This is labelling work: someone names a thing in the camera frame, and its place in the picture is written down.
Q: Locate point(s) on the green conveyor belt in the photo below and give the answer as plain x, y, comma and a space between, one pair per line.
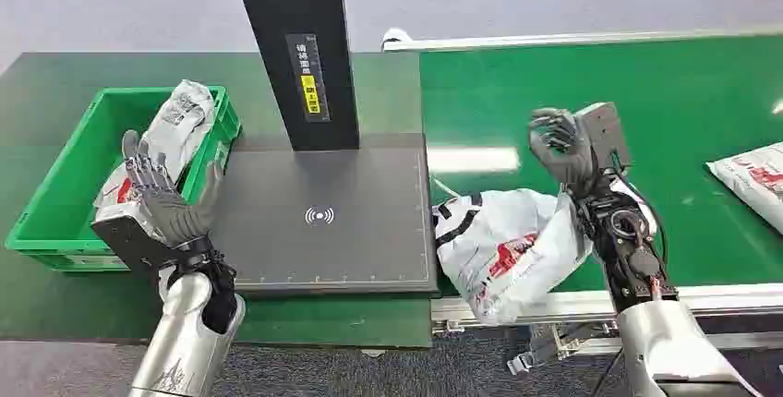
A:
673, 107

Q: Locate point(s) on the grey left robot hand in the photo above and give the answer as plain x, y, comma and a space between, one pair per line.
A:
174, 214

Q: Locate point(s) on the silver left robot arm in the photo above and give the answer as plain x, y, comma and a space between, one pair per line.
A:
189, 321

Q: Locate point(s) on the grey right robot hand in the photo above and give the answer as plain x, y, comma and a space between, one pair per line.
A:
566, 156

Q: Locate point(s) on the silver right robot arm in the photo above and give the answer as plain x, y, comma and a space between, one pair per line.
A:
648, 296

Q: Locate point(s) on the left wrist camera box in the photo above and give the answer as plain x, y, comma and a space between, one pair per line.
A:
131, 238

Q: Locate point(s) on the green plastic crate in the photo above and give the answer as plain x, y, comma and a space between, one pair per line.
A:
79, 198

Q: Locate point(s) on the black scanner column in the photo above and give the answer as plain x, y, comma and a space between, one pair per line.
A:
300, 45

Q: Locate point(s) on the white parcel bag red print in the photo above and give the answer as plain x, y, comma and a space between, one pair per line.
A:
755, 180
508, 253

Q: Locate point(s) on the grey parcel bag with label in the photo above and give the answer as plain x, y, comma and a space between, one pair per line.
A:
177, 131

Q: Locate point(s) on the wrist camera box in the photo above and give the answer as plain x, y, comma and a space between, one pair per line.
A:
602, 134
131, 238

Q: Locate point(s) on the black scanner base plate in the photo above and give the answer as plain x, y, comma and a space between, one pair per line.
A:
330, 217

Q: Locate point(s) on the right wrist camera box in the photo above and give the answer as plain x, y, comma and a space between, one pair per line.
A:
602, 134

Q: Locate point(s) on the aluminium conveyor frame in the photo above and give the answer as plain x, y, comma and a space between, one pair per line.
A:
550, 305

